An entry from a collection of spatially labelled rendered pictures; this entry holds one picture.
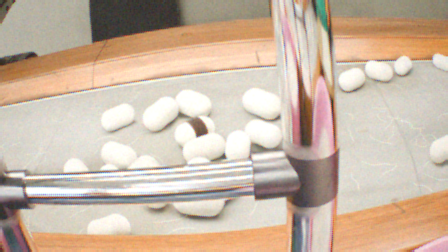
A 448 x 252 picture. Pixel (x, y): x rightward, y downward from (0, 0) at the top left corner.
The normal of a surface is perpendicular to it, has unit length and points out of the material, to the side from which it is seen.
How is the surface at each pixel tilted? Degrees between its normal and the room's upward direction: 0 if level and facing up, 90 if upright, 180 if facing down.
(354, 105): 0
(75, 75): 45
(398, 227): 0
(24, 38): 90
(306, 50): 90
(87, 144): 0
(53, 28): 89
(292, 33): 90
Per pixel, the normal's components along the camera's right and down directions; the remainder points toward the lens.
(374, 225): -0.11, -0.89
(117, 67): -0.07, -0.32
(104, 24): -0.07, 0.39
